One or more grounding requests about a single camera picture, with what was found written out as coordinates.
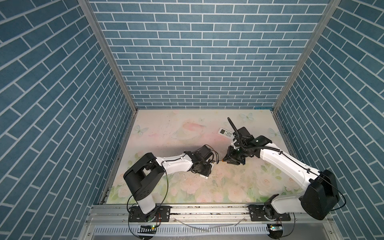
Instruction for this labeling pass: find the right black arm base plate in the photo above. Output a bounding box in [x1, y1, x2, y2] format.
[247, 204, 291, 222]

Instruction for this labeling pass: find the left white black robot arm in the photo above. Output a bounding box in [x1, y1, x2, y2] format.
[123, 145, 219, 215]

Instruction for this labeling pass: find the white slotted cable duct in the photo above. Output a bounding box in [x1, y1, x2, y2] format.
[93, 224, 269, 237]

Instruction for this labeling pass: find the aluminium front rail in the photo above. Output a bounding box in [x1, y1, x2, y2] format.
[79, 204, 342, 240]

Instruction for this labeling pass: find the circuit board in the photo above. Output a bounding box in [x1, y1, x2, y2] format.
[269, 224, 284, 232]
[138, 226, 157, 235]

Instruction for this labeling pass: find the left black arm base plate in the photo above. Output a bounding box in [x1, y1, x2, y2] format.
[128, 206, 171, 223]

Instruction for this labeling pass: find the right circuit board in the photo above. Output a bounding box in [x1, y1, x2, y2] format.
[269, 224, 284, 232]

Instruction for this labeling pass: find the left circuit board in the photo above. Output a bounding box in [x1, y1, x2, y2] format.
[138, 226, 157, 235]

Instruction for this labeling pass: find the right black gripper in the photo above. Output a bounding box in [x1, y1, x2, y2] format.
[220, 144, 248, 165]

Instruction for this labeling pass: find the white remote with display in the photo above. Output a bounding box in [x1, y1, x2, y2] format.
[218, 128, 234, 139]

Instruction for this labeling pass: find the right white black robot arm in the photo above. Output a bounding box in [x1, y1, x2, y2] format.
[223, 127, 340, 221]

